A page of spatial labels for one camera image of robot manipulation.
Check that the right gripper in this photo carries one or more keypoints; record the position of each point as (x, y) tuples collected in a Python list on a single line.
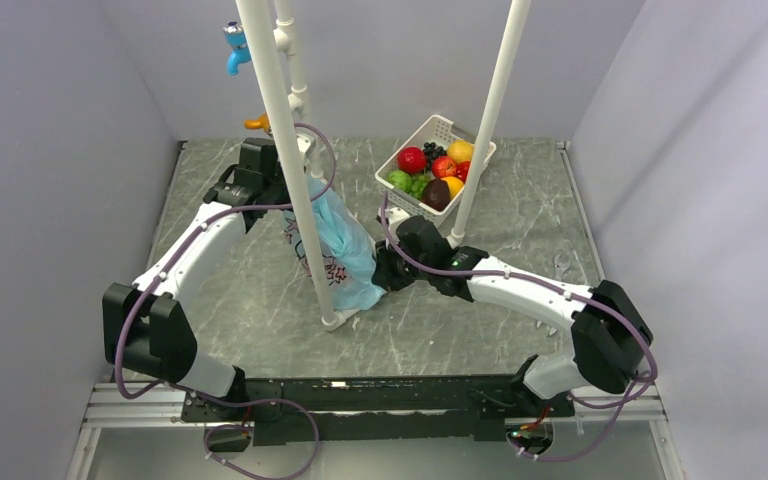
[(384, 276)]

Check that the blue plastic bag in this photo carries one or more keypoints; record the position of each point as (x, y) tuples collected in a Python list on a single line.
[(348, 251)]

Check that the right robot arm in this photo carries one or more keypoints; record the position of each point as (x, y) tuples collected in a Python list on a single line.
[(610, 343)]

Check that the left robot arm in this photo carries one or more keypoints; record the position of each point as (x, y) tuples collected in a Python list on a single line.
[(145, 326)]

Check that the green fake fruit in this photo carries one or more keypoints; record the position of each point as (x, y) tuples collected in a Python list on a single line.
[(400, 180)]

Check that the dark fake avocado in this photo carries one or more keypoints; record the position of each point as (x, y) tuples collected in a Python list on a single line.
[(436, 195)]

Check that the green fake grapes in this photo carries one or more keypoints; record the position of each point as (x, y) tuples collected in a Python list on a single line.
[(419, 182)]

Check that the red fake apple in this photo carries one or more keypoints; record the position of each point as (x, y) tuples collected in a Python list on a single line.
[(411, 160)]

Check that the orange fake fruit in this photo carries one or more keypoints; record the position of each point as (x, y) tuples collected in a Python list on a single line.
[(454, 184)]

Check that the dark fake grapes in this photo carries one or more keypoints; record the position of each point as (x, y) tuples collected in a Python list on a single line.
[(432, 151)]

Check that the red fake peach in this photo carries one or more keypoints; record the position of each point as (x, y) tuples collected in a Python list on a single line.
[(444, 166)]

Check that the small red fake fruit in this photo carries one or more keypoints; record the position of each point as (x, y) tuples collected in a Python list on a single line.
[(462, 171)]

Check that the yellow fake lemon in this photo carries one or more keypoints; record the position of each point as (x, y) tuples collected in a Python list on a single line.
[(460, 151)]

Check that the orange toy faucet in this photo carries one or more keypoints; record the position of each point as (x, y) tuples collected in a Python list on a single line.
[(262, 122)]

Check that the blue toy faucet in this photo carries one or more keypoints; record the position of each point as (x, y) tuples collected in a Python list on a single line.
[(236, 39)]

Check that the metal wrench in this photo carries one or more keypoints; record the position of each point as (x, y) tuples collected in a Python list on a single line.
[(562, 262)]

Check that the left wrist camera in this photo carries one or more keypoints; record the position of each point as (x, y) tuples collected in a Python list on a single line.
[(307, 144)]

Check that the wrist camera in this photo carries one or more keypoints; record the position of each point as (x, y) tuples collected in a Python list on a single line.
[(395, 216), (307, 144)]

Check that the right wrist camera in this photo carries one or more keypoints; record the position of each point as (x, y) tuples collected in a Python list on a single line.
[(395, 216)]

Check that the white PVC pipe frame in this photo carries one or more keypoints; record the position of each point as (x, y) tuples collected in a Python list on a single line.
[(267, 40)]

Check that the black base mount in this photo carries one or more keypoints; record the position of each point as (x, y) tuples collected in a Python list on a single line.
[(480, 407)]

